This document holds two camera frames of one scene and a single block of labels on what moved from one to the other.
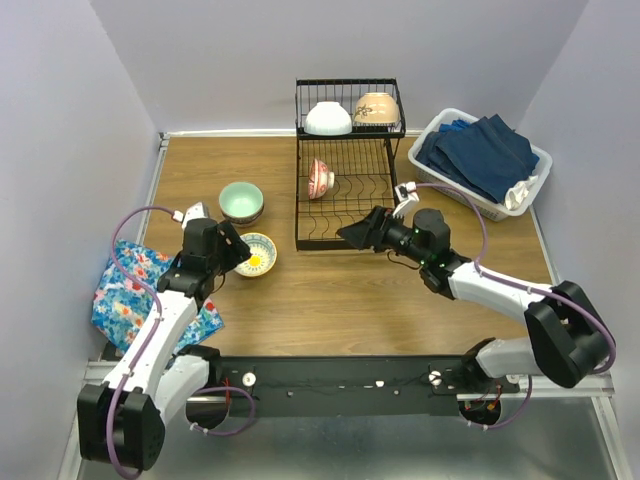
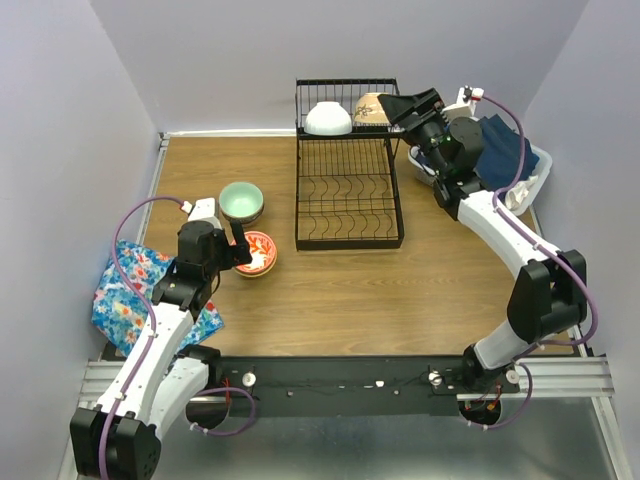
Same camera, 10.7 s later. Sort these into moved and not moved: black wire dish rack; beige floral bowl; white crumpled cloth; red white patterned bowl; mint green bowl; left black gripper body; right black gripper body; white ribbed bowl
Moved: right black gripper body; red white patterned bowl
Not moved: mint green bowl; black wire dish rack; white crumpled cloth; left black gripper body; white ribbed bowl; beige floral bowl
